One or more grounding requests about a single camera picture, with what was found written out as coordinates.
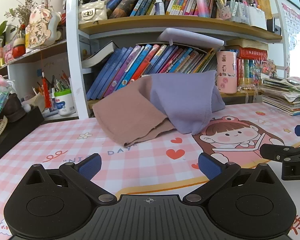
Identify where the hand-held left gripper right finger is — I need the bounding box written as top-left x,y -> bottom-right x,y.
184,152 -> 280,204

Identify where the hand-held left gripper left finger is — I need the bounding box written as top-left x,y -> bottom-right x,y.
20,153 -> 118,204

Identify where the purple knit garment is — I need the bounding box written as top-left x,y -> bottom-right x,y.
149,70 -> 226,135

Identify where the stack of magazines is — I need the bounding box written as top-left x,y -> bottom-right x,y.
260,76 -> 300,117

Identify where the pink checked cartoon desk mat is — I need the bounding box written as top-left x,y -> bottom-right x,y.
0,102 -> 300,240

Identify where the brown knit garment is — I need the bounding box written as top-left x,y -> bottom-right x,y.
92,75 -> 177,148

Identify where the white jar with green rim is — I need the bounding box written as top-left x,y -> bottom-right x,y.
53,89 -> 76,117

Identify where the beaded flower ornament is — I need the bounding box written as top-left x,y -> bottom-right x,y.
252,58 -> 277,79

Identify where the row of upright thin books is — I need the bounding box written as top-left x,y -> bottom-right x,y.
236,58 -> 262,87

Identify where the black box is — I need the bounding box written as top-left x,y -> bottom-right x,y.
0,105 -> 45,170

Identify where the red tassel charm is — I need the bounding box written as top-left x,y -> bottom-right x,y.
41,71 -> 52,112

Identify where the thick red book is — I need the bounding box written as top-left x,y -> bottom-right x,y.
236,47 -> 268,59

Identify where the pink sticker cylinder container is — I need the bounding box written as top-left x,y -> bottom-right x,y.
216,51 -> 238,94

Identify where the small black device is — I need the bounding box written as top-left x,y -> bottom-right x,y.
266,17 -> 282,36

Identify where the thick black cover book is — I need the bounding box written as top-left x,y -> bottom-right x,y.
81,40 -> 120,68

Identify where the white wooden bookshelf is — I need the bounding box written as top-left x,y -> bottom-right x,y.
0,0 -> 294,120

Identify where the row of blue purple books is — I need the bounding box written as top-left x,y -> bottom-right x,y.
86,44 -> 218,100

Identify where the row of yellow books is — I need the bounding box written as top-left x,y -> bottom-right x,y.
252,0 -> 272,20

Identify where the white pen holder with pens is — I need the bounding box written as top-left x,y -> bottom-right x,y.
215,0 -> 268,30

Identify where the red round doll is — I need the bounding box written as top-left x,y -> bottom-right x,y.
12,38 -> 26,58

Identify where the cartoon pig paper ornament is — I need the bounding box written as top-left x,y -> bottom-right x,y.
25,4 -> 62,49

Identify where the white quilted pearl handbag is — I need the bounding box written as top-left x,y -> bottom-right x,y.
78,0 -> 108,22

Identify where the pink blue gradient bottle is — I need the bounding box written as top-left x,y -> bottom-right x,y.
195,0 -> 210,18

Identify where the green plant leaf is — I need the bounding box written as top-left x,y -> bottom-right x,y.
0,20 -> 8,40

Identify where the white spray bottle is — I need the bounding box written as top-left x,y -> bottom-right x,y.
154,0 -> 165,16

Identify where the dried flower bunch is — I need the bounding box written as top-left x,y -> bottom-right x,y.
4,0 -> 39,28

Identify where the pink wall calendar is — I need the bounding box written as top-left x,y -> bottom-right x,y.
281,2 -> 300,78

